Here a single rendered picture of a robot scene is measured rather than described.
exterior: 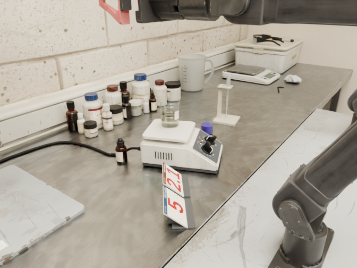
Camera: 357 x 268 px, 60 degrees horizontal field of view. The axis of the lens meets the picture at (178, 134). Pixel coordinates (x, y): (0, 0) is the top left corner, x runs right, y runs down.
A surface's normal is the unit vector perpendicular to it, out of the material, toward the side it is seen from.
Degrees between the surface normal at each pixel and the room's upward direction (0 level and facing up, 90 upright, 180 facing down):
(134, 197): 0
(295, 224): 90
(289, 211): 90
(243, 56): 93
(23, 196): 0
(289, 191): 90
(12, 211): 0
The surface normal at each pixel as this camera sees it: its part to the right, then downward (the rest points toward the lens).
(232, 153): 0.00, -0.91
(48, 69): 0.81, 0.25
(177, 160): -0.22, 0.41
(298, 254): -0.59, 0.34
